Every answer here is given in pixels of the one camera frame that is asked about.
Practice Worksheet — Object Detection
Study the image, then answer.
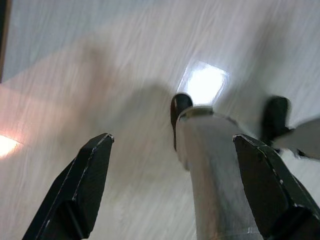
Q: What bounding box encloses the silver left robot leg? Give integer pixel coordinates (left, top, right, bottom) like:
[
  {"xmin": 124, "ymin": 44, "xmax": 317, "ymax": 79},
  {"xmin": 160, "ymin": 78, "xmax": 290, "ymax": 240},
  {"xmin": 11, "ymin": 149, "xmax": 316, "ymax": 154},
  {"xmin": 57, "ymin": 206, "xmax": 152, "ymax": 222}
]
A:
[{"xmin": 170, "ymin": 93, "xmax": 266, "ymax": 240}]

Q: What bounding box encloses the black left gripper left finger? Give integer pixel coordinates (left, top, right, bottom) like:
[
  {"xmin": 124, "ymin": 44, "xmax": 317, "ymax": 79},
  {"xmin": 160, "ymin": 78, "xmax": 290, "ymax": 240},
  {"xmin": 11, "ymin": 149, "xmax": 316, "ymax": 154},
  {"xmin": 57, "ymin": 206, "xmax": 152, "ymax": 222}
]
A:
[{"xmin": 21, "ymin": 132, "xmax": 115, "ymax": 240}]

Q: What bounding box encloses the silver right robot leg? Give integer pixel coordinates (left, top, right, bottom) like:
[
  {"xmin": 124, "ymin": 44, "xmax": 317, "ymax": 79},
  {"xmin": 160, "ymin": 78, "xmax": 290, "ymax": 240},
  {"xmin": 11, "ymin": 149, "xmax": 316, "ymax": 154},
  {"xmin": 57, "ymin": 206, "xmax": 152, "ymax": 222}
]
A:
[{"xmin": 261, "ymin": 96, "xmax": 320, "ymax": 161}]

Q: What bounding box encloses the silver robot leg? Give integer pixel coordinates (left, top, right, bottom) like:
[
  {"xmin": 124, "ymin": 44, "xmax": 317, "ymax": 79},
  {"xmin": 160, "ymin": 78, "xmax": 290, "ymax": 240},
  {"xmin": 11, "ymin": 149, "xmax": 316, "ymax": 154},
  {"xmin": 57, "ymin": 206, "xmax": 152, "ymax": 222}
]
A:
[
  {"xmin": 261, "ymin": 96, "xmax": 320, "ymax": 161},
  {"xmin": 170, "ymin": 93, "xmax": 266, "ymax": 240}
]

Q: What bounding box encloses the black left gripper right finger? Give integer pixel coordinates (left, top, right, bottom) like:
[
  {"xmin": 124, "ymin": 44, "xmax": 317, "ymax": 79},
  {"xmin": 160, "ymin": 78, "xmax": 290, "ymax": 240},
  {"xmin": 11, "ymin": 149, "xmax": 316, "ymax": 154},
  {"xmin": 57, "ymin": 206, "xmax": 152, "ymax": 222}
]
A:
[{"xmin": 232, "ymin": 133, "xmax": 320, "ymax": 240}]

